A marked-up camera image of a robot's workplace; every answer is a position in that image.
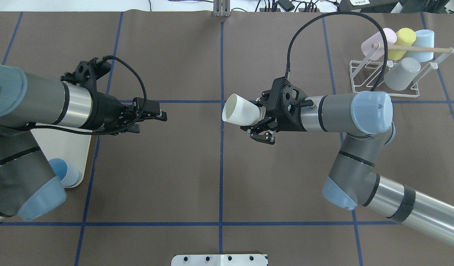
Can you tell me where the grey plastic cup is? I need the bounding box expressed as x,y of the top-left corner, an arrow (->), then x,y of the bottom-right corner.
384,57 -> 421,91

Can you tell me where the white serving tray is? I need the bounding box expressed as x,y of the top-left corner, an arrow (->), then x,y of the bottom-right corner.
31,129 -> 92,188

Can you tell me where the black labelled box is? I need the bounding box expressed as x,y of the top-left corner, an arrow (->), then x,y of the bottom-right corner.
338,0 -> 404,13

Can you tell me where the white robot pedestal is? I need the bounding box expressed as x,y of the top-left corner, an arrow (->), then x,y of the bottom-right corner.
171,254 -> 269,266

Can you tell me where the pink plastic cup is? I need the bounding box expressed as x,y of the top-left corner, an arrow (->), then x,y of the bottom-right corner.
361,28 -> 397,61

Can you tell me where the yellow plastic cup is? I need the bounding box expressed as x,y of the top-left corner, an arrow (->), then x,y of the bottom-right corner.
388,28 -> 417,61

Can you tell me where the cream plastic cup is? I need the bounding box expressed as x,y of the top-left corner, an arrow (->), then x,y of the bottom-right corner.
222,93 -> 264,126

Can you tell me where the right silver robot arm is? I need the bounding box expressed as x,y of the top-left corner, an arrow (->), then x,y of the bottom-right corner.
240,77 -> 454,247

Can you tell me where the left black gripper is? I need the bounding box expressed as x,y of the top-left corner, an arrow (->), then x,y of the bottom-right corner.
61,57 -> 168,135

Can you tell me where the light blue plastic cup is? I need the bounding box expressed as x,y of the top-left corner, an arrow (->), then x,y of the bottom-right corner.
406,29 -> 435,62

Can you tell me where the white wire cup rack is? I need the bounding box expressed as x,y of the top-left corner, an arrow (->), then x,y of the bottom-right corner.
349,44 -> 454,98

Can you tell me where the aluminium frame post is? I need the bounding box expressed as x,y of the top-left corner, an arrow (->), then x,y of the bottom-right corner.
212,0 -> 231,17

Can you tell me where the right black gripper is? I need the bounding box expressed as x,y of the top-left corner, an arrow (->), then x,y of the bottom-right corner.
241,77 -> 307,145

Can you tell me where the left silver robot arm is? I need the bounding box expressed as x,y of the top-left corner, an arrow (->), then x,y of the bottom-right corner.
0,55 -> 167,225

